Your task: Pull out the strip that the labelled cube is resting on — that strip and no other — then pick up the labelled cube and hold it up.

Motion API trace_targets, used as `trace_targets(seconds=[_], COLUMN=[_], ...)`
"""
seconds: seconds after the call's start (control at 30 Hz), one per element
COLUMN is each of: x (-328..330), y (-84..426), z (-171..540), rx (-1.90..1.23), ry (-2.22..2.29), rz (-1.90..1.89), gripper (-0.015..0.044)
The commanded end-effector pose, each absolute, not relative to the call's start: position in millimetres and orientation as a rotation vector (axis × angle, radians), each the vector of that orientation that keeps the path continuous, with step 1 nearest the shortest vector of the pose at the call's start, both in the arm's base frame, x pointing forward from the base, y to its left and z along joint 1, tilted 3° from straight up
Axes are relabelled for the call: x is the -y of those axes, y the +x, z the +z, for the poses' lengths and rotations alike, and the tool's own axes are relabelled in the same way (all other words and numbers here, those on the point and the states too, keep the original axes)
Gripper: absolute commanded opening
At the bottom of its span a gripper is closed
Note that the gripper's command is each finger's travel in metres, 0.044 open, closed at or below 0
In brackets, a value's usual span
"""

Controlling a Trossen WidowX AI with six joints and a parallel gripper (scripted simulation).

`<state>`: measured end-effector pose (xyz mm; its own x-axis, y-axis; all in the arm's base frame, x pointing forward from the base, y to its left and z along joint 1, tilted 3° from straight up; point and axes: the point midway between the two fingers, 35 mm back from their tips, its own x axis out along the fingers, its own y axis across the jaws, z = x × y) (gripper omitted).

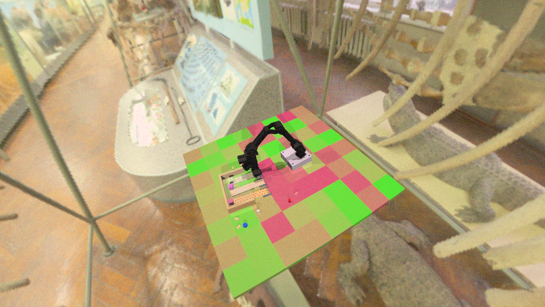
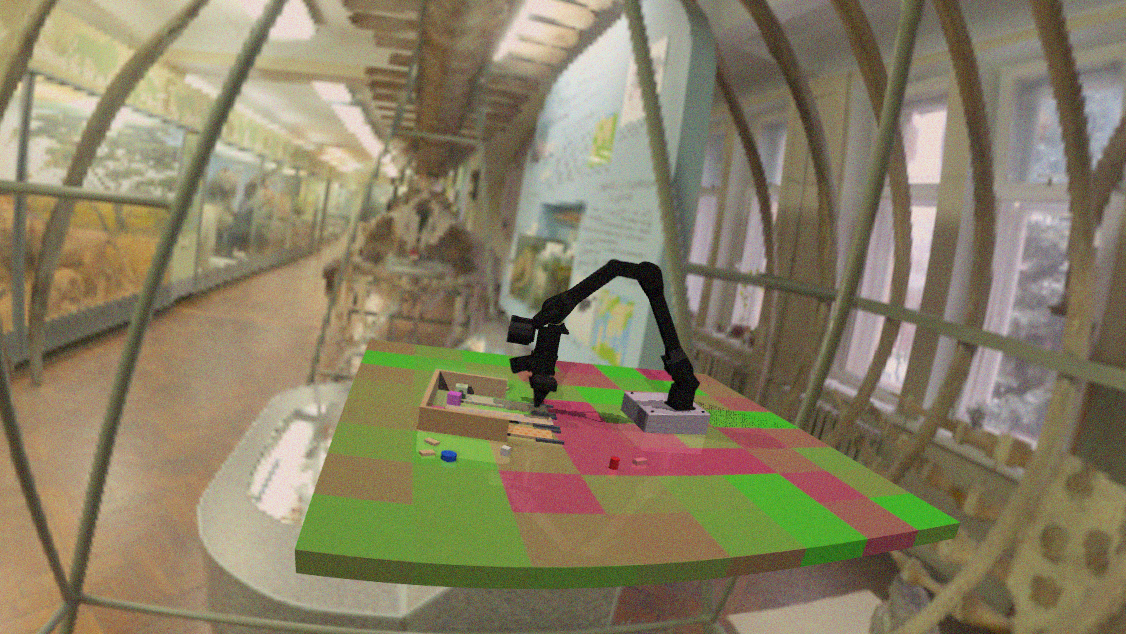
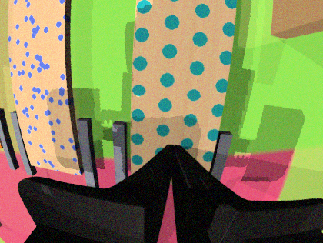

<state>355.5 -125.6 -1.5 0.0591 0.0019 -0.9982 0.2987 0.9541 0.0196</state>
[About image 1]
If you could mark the tan strip with blue dots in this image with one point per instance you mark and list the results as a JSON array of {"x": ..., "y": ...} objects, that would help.
[{"x": 256, "y": 184}]

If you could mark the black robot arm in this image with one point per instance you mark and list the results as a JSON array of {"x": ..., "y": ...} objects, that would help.
[{"x": 250, "y": 151}]

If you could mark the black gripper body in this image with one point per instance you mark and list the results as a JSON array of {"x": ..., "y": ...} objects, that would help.
[{"x": 256, "y": 172}]

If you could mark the orange polka-dot flat strip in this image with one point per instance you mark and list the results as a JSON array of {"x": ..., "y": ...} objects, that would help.
[{"x": 260, "y": 193}]

